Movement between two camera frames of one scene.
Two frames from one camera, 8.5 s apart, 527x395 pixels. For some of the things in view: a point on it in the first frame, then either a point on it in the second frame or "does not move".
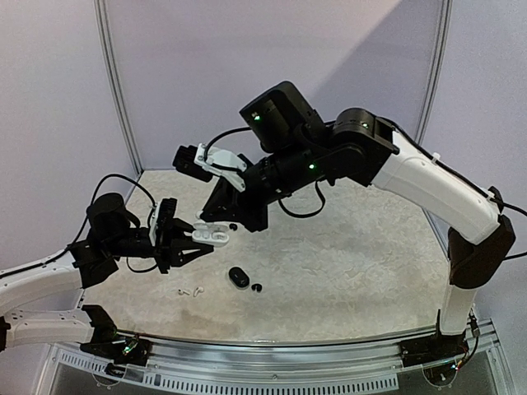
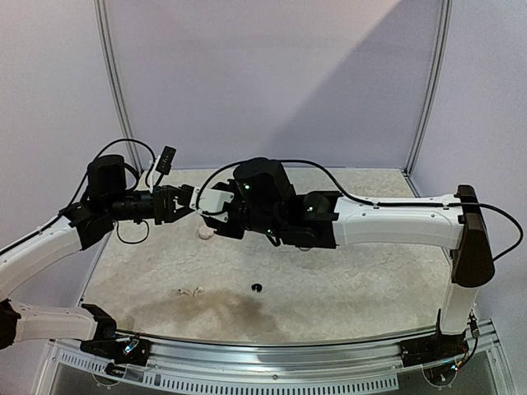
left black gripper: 173,251 to 161,212
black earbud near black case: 257,286 does not move
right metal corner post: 436,70 does not move
